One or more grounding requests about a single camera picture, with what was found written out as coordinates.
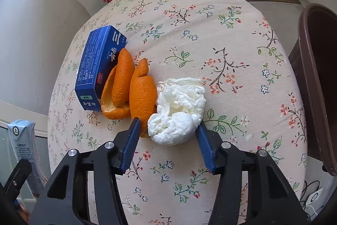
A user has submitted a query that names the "white tissue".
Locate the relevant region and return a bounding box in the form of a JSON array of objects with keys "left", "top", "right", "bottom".
[{"left": 147, "top": 77, "right": 206, "bottom": 146}]

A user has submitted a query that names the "blue cardboard box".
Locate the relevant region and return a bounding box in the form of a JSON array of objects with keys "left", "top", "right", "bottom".
[{"left": 75, "top": 25, "right": 127, "bottom": 112}]

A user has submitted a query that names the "white power adapter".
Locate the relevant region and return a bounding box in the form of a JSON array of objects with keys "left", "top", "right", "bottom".
[{"left": 307, "top": 188, "right": 324, "bottom": 215}]

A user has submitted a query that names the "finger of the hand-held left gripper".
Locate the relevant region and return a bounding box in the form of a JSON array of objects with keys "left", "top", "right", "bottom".
[{"left": 5, "top": 159, "right": 32, "bottom": 196}]

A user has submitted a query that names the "black cable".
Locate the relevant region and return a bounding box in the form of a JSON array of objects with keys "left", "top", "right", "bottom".
[{"left": 300, "top": 180, "right": 320, "bottom": 206}]

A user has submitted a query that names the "orange peel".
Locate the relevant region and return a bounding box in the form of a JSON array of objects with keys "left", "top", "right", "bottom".
[
  {"left": 101, "top": 48, "right": 132, "bottom": 119},
  {"left": 129, "top": 58, "right": 158, "bottom": 138}
]

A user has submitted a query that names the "light blue milk carton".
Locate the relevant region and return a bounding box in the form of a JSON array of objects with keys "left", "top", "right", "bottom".
[{"left": 7, "top": 120, "right": 40, "bottom": 195}]

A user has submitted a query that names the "floral tablecloth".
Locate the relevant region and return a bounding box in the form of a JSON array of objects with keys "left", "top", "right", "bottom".
[{"left": 47, "top": 0, "right": 308, "bottom": 225}]

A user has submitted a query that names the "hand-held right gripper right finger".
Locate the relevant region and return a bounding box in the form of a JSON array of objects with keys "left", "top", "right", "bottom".
[{"left": 195, "top": 122, "right": 309, "bottom": 225}]

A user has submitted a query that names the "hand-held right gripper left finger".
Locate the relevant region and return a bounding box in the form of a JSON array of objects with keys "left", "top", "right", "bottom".
[{"left": 30, "top": 117, "right": 142, "bottom": 225}]

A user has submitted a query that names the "brown trash bin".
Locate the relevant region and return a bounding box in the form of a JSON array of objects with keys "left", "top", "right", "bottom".
[{"left": 288, "top": 3, "right": 337, "bottom": 177}]

